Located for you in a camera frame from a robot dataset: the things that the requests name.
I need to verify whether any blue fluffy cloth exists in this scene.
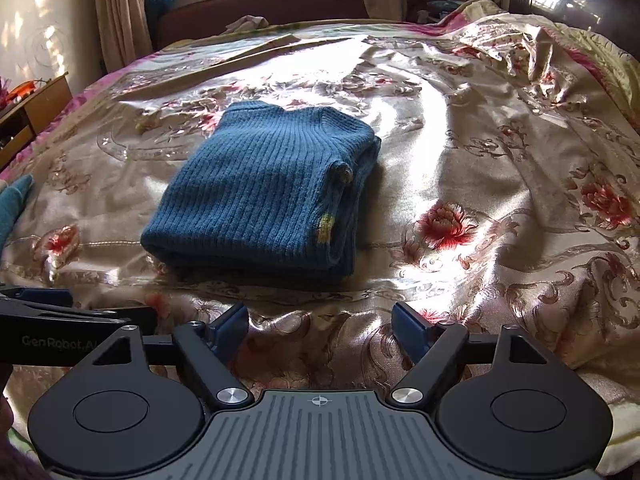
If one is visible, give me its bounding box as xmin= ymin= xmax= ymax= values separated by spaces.
xmin=144 ymin=0 xmax=175 ymax=23

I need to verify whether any black glossy round object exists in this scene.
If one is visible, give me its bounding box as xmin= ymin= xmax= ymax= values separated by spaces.
xmin=509 ymin=0 xmax=640 ymax=56

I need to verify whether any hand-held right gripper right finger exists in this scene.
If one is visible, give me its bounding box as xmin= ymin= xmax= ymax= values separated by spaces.
xmin=390 ymin=301 xmax=551 ymax=406

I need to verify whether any beige floral satin bedspread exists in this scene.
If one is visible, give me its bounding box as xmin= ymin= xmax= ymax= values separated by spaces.
xmin=0 ymin=22 xmax=640 ymax=441

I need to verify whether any teal cloth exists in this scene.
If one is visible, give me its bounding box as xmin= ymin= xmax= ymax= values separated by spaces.
xmin=0 ymin=174 xmax=35 ymax=251

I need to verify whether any blue knit sweater yellow stripe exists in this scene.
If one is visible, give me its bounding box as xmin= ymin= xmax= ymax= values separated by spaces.
xmin=140 ymin=100 xmax=383 ymax=283

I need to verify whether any cream yellow quilt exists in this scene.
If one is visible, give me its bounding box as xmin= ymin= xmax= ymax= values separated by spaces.
xmin=450 ymin=0 xmax=640 ymax=466

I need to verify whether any crumpled pale cloth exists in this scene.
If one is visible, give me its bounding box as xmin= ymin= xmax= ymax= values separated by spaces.
xmin=225 ymin=15 xmax=271 ymax=33

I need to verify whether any dark red sofa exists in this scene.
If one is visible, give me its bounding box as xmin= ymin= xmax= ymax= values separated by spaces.
xmin=157 ymin=0 xmax=371 ymax=51

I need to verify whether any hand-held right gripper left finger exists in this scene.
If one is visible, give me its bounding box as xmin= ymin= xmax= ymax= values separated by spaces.
xmin=92 ymin=304 xmax=256 ymax=408

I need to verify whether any wooden cabinet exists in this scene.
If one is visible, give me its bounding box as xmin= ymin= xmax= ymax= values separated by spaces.
xmin=0 ymin=72 xmax=73 ymax=168

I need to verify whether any pink floral bed sheet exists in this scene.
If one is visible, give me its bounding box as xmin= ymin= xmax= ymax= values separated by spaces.
xmin=0 ymin=7 xmax=481 ymax=181

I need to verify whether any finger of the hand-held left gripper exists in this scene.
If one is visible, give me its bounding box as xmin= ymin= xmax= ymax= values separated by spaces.
xmin=0 ymin=286 xmax=75 ymax=311
xmin=75 ymin=305 xmax=157 ymax=336

